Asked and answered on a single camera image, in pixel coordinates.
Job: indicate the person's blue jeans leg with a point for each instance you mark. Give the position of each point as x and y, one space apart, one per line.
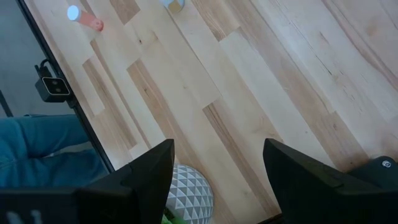
46 146

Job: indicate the black table-edge camera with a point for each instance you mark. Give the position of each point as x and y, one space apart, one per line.
53 88

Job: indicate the green succulent white patterned pot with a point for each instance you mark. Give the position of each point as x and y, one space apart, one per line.
189 196

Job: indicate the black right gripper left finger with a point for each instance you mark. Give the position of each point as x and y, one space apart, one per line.
136 193

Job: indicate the black aluminium table frame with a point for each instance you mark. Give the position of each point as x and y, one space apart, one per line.
38 31

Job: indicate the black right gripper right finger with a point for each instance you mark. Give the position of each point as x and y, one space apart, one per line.
311 199

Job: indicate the small orange medicine bottle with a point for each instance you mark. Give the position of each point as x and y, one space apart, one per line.
90 20

